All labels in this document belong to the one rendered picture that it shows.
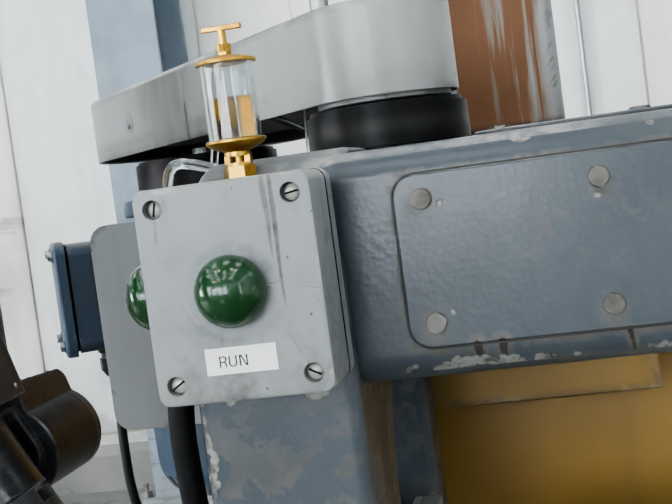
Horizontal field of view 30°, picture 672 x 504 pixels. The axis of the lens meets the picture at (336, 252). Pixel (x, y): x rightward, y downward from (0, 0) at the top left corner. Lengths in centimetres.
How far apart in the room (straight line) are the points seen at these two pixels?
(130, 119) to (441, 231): 46
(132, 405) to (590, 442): 36
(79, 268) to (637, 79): 484
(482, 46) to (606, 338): 52
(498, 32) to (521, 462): 37
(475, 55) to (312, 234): 55
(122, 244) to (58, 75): 524
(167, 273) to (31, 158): 575
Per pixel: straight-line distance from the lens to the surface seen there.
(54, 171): 622
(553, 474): 85
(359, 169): 55
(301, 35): 69
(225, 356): 51
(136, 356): 99
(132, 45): 560
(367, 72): 66
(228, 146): 58
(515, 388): 79
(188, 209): 51
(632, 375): 79
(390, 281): 55
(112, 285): 99
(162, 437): 105
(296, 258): 50
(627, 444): 85
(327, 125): 67
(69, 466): 84
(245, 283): 49
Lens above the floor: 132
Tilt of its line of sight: 3 degrees down
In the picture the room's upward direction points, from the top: 8 degrees counter-clockwise
